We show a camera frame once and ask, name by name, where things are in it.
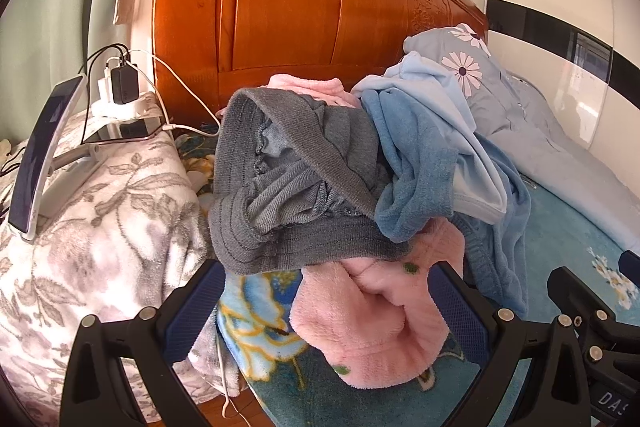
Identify pink fleece garment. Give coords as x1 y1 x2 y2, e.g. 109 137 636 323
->
257 74 468 390

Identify grey floral pillow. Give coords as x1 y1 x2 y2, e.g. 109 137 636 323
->
402 23 640 258

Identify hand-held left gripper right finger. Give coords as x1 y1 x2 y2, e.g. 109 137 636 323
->
429 259 596 427

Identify smartphone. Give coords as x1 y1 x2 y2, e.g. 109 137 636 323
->
82 119 166 144

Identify white power strip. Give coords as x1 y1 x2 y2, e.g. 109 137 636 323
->
90 67 166 124

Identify grey knit garment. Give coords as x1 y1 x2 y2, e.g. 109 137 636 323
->
207 87 416 277

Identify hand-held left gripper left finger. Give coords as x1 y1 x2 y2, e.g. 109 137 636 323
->
60 259 227 427

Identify white tablet stand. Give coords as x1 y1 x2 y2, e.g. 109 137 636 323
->
37 141 112 219

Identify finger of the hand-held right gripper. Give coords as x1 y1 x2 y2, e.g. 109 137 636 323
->
618 251 640 280
546 266 623 360

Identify white cable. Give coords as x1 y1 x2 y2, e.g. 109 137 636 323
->
127 49 222 138

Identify black cable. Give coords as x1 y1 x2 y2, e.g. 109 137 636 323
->
77 42 132 142

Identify wooden headboard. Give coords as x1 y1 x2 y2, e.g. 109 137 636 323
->
152 0 490 128

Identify tablet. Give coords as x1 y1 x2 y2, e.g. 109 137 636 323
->
7 74 88 240

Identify black charger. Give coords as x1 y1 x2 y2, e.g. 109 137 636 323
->
111 62 140 105

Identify light blue t-shirt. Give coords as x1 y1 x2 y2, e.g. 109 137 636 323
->
352 52 508 225

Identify blue terry garment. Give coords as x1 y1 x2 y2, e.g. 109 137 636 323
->
360 84 533 319

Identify teal floral bed blanket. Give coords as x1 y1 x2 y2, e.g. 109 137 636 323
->
172 132 640 427

